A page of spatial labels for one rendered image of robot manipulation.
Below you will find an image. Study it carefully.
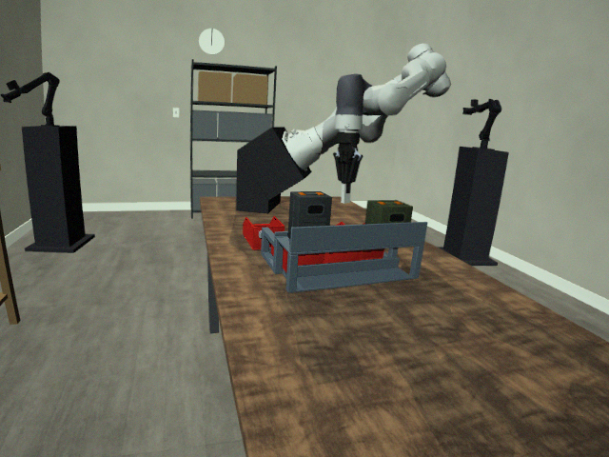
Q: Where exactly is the red bin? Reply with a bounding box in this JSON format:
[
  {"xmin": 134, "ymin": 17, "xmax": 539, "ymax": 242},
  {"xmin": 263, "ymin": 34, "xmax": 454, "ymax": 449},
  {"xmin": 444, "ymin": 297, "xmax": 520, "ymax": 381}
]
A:
[
  {"xmin": 336, "ymin": 222, "xmax": 384, "ymax": 260},
  {"xmin": 271, "ymin": 245, "xmax": 325, "ymax": 272},
  {"xmin": 243, "ymin": 216, "xmax": 285, "ymax": 250},
  {"xmin": 324, "ymin": 250, "xmax": 362, "ymax": 264}
]

